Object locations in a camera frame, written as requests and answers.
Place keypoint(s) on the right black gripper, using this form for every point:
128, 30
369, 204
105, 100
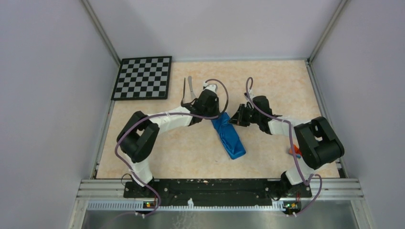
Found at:
238, 119

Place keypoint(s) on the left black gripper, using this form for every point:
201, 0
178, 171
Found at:
216, 106

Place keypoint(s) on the dark metal fork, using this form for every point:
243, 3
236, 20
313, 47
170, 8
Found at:
184, 91

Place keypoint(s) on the blue cloth napkin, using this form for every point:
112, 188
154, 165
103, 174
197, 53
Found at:
228, 136

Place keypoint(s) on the silver table knife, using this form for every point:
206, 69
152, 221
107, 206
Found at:
192, 94

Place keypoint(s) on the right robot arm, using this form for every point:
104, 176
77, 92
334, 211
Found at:
317, 141

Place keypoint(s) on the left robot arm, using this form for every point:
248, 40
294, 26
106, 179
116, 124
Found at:
137, 139

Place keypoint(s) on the orange toy piece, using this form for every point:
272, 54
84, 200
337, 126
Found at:
296, 151

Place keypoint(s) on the black white checkerboard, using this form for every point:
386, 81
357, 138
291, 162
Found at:
143, 78

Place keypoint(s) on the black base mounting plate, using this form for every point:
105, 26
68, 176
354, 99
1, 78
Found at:
217, 192

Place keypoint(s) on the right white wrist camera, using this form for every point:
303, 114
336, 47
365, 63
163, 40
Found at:
249, 94

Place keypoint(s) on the white toothed cable rail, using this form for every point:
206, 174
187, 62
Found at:
136, 205

